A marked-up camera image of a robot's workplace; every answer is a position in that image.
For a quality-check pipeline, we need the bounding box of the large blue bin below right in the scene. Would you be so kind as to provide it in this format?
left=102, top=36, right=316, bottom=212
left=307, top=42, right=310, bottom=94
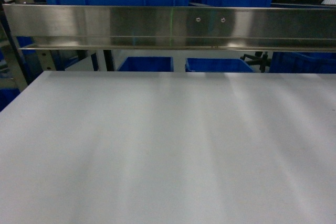
left=185, top=58, right=254, bottom=73

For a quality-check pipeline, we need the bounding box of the blue bin below middle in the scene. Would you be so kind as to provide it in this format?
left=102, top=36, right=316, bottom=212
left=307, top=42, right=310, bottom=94
left=118, top=57, right=174, bottom=72

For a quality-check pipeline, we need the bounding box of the stainless steel shelf rail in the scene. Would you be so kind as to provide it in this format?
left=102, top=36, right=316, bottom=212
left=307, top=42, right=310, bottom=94
left=3, top=4, right=335, bottom=52

